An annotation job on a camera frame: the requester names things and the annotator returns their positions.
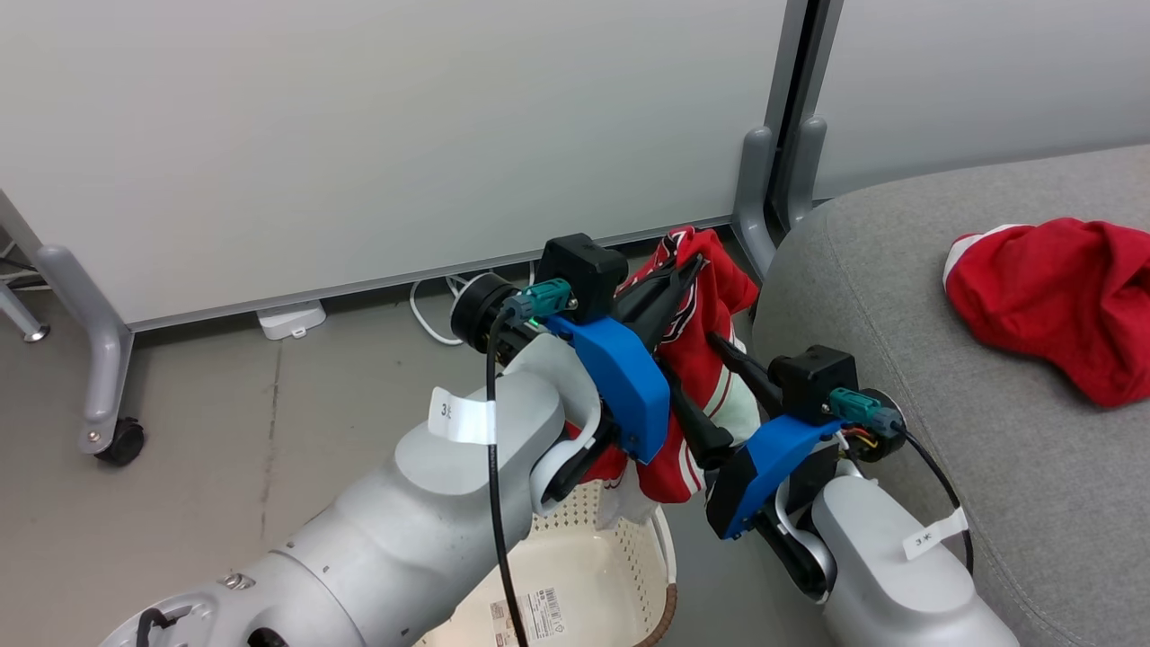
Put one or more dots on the white flat floor box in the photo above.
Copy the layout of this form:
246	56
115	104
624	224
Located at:
290	320

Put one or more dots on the grey partition leg with caster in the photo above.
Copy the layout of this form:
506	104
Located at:
99	359

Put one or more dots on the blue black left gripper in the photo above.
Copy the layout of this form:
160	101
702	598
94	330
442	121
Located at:
629	386

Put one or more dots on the red jersey with black print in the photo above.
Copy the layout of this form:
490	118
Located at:
723	288

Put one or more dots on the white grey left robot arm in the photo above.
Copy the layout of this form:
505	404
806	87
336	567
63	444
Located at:
404	539

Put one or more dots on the barcode sticker on basket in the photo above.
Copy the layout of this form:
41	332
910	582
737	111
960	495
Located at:
528	615

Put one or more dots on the cream plastic laundry basket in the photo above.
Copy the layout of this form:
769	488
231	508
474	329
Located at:
584	575

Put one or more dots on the grey partition foot post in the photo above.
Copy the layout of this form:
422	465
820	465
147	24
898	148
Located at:
751	198
802	166

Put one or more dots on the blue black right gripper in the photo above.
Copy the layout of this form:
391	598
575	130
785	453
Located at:
759	458

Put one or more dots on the metal-legged desk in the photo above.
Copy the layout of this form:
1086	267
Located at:
18	310

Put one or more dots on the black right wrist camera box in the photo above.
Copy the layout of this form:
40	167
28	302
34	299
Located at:
813	377

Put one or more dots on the wide white partition panel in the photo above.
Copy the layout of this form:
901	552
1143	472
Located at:
359	135

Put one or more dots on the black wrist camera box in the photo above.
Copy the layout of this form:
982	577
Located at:
584	270
813	377

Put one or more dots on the grey fabric sofa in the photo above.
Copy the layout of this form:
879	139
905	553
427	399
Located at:
943	359

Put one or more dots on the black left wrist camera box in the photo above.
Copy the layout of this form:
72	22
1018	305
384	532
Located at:
584	270

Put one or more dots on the red garment with white trim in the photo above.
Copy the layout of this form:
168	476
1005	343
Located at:
1060	296

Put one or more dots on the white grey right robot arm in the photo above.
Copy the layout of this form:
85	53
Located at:
898	593

